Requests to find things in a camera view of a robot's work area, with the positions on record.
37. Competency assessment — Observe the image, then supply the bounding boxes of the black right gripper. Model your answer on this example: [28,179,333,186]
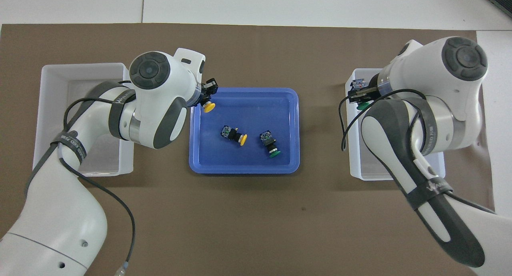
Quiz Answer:
[347,74,386,104]

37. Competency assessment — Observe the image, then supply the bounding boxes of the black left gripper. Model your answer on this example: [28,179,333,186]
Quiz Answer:
[195,78,220,108]

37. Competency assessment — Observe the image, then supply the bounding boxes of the green push button switch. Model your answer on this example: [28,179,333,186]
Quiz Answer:
[351,79,371,111]
[259,130,282,159]

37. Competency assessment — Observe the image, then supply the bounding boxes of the translucent white plastic box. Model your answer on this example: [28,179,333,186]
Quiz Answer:
[32,62,135,178]
[344,68,447,182]

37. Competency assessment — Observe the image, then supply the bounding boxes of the blue plastic tray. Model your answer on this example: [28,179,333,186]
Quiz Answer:
[188,87,301,175]

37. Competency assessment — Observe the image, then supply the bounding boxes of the brown table mat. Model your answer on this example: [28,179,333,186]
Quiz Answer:
[0,23,495,276]

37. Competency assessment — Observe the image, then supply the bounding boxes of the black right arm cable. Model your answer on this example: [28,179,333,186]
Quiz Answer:
[339,88,497,215]

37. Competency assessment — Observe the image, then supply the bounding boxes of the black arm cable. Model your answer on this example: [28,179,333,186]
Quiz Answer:
[339,88,497,215]
[24,80,137,276]

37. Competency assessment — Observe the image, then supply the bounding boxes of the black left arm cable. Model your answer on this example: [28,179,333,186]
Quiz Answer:
[24,80,137,276]

